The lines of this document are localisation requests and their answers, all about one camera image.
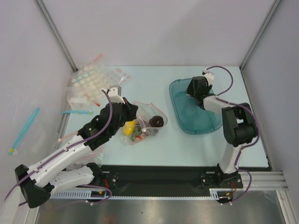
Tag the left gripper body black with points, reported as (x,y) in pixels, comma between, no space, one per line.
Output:
(126,115)

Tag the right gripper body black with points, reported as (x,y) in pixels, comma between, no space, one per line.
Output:
(195,91)

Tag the yellow mango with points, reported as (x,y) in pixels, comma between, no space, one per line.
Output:
(128,127)

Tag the purple grape bunch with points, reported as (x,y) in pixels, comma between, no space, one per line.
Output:
(149,130)

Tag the red cherries with green leaves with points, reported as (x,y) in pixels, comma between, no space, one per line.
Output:
(137,134)

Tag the clear zip bag red dots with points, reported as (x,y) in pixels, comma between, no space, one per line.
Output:
(144,113)

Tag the teal transparent plastic tray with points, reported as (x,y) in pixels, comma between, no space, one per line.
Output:
(190,117)

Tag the dark brown round fruit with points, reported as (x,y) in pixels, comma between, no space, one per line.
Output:
(156,121)

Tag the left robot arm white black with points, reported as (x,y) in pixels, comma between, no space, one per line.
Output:
(40,181)

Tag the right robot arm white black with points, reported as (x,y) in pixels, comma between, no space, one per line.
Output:
(238,124)

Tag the zip bag red dots back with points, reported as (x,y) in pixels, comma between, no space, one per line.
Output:
(117,76)

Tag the zip bag pastel dots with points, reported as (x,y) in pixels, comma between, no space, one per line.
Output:
(84,90)

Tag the zip bag blue zipper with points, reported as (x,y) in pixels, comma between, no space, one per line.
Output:
(77,112)

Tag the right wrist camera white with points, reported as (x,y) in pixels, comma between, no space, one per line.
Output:
(208,76)

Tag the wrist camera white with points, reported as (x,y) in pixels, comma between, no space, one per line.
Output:
(208,76)
(114,93)

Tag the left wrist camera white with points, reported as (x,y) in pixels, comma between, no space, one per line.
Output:
(114,93)

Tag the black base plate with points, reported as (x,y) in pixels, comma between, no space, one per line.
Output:
(157,180)

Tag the clear bag teal zipper wall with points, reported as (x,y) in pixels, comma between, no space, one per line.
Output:
(30,142)

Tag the white slotted cable duct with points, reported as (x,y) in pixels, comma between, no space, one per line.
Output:
(93,194)

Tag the right aluminium frame post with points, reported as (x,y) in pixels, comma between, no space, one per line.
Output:
(261,32)

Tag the aluminium frame post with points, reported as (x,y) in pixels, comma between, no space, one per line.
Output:
(261,32)
(55,33)

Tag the left aluminium frame post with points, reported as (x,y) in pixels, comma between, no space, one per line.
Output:
(55,33)

